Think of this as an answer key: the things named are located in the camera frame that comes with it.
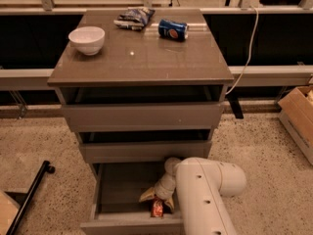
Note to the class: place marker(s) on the grey top drawer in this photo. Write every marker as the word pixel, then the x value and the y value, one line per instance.
pixel 140 108

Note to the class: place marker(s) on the cardboard box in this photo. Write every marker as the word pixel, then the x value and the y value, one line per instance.
pixel 297 118

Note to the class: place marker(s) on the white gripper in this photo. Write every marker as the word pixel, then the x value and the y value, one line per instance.
pixel 162 189

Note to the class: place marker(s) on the black metal bar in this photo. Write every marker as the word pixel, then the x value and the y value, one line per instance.
pixel 46 167

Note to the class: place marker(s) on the grey middle drawer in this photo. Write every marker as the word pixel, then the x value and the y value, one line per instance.
pixel 143 146

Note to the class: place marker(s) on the white ceramic bowl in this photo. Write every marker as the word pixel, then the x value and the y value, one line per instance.
pixel 88 40

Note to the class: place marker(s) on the blue pepsi can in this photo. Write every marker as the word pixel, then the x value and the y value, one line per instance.
pixel 173 30

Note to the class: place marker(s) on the blue chip bag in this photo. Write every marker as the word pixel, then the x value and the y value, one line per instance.
pixel 135 18

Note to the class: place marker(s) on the grey open bottom drawer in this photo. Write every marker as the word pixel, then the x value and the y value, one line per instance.
pixel 116 209

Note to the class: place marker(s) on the grey drawer cabinet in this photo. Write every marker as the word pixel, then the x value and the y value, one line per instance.
pixel 144 58

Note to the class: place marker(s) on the grey window rail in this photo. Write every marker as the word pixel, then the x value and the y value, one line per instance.
pixel 11 80

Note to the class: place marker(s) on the red coke can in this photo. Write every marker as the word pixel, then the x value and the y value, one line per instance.
pixel 157 207

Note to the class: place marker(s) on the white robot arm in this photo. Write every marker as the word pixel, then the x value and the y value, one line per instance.
pixel 200 185

